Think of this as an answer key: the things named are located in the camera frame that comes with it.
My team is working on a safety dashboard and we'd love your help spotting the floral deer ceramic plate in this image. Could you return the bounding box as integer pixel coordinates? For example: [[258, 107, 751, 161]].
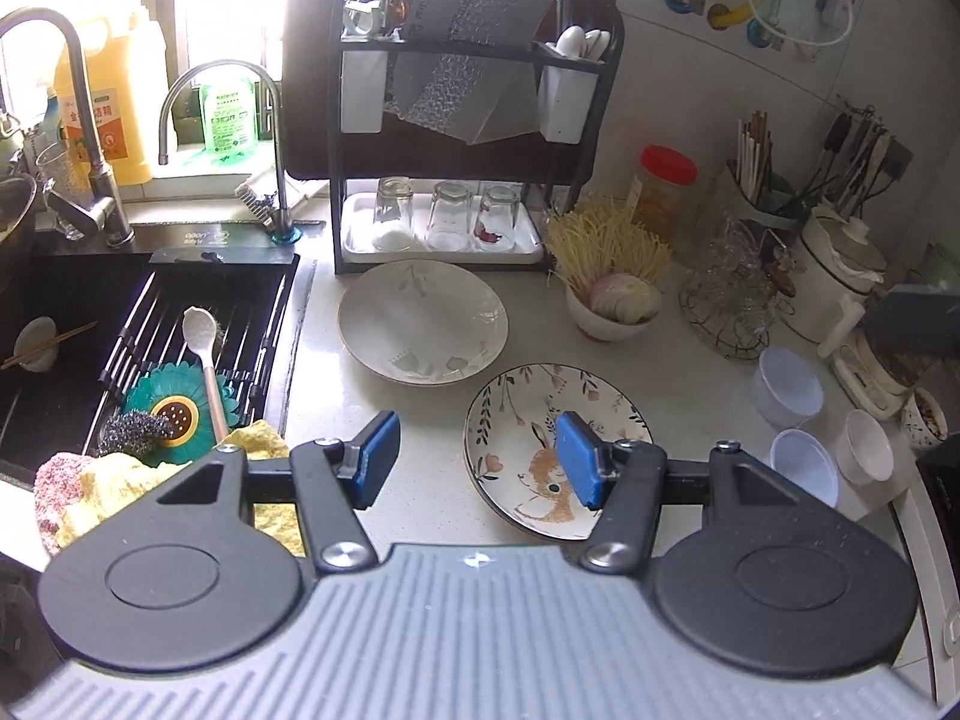
[[464, 362, 652, 541]]

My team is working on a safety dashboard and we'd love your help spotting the white blue small bowl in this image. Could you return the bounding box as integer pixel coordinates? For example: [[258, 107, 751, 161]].
[[750, 346, 825, 429], [768, 429, 839, 507]]

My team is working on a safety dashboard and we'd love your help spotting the plain white small bowl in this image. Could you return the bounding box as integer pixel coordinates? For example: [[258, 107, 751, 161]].
[[835, 410, 895, 486]]

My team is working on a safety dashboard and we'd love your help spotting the large grey kitchen faucet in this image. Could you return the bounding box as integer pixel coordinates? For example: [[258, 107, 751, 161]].
[[0, 8, 137, 249]]

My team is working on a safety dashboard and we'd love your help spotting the white bowl with noodles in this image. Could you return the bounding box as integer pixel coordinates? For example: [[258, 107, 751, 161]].
[[566, 273, 662, 343]]

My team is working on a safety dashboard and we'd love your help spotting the green sunflower silicone mat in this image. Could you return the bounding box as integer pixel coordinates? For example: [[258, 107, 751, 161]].
[[122, 362, 217, 466]]

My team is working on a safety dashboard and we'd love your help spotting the large white leaf-pattern plate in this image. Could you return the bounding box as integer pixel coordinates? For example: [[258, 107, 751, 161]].
[[338, 260, 509, 387]]

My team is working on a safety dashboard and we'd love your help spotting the roll-up steel drying rack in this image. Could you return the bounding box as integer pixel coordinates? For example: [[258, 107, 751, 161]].
[[89, 260, 296, 466]]

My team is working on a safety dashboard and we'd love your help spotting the white and tan silicone spoon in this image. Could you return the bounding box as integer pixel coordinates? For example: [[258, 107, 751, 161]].
[[182, 305, 228, 442]]

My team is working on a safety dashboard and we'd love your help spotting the yellow dish cloth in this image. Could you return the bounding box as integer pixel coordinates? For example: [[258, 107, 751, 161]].
[[85, 419, 306, 557]]

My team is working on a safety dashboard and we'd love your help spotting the dry noodles bundle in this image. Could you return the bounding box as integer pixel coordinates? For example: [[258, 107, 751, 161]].
[[545, 193, 672, 301]]

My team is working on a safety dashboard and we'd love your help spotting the small chrome faucet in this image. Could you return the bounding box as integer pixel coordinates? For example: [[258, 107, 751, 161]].
[[158, 59, 301, 244]]

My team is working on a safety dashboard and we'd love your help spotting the clear drinking glass left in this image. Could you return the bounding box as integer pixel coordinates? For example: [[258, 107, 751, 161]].
[[373, 177, 415, 252]]

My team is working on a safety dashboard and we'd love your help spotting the clear drinking glass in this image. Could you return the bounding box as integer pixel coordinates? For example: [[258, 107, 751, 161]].
[[373, 177, 415, 252], [427, 181, 473, 252]]

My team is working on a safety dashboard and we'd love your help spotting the cream electric kettle base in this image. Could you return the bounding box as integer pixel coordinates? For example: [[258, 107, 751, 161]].
[[830, 332, 908, 421]]

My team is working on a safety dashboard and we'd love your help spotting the clear drinking glass middle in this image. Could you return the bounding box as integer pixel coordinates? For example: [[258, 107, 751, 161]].
[[427, 181, 473, 252]]

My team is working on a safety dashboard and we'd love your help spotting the pink dish cloth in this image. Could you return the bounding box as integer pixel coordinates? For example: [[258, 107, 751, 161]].
[[32, 452, 98, 556]]

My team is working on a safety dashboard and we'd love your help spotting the red-lid plastic jar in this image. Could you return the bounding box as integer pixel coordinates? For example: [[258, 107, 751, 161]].
[[628, 145, 698, 244]]

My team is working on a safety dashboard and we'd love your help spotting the clear glass with red print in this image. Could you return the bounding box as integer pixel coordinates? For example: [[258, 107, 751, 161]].
[[473, 184, 519, 252]]

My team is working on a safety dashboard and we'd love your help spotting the white electric cooking pot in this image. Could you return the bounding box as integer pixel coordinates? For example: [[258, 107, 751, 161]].
[[784, 205, 887, 344]]

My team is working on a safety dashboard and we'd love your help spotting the cup with tea leaves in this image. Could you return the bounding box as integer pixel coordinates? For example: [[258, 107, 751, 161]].
[[900, 387, 949, 454]]

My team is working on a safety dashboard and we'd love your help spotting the black induction cooker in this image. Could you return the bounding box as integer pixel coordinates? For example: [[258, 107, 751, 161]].
[[916, 434, 960, 577]]

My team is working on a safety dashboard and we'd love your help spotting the glass tea kettle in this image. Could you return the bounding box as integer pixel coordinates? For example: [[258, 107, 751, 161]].
[[861, 284, 958, 387]]

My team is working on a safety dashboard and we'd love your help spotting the small bowl in sink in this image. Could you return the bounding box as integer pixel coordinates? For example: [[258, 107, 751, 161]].
[[13, 316, 59, 374]]

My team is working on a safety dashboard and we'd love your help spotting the chopsticks holder with chopsticks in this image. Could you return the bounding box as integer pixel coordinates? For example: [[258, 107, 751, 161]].
[[715, 110, 797, 232]]

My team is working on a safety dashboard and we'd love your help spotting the green dish soap bottle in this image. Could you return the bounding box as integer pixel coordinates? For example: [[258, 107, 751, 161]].
[[200, 67, 257, 164]]

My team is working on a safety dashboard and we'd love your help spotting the black metal dish rack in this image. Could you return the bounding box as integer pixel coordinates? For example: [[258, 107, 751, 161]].
[[327, 0, 625, 236]]

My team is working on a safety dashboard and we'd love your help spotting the dark brown cutting board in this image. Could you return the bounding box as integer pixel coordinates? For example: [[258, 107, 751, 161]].
[[281, 0, 604, 184]]

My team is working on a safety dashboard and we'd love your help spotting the orange detergent bottle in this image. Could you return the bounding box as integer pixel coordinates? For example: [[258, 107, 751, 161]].
[[78, 4, 167, 187]]

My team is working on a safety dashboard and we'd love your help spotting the wire rack with glass cups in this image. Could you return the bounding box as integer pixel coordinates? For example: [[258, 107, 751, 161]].
[[679, 220, 797, 362]]

